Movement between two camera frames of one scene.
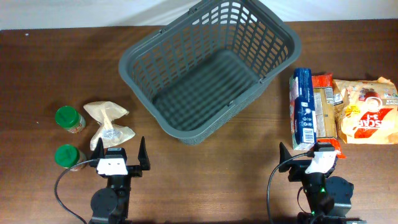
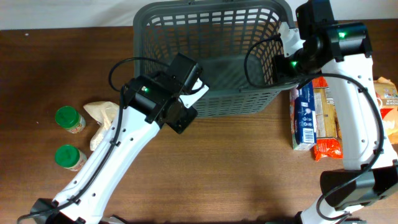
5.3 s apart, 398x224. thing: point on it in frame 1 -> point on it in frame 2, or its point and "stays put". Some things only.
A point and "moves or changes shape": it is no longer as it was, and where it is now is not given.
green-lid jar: [68, 155] stays put
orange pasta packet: [325, 111] stays put
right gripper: [301, 168] -> [278, 68]
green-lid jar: [69, 119] stays put
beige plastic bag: [105, 113] stays put
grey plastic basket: [199, 68] moves or changes shape
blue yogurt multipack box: [302, 109] stays put
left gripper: [143, 158] -> [191, 117]
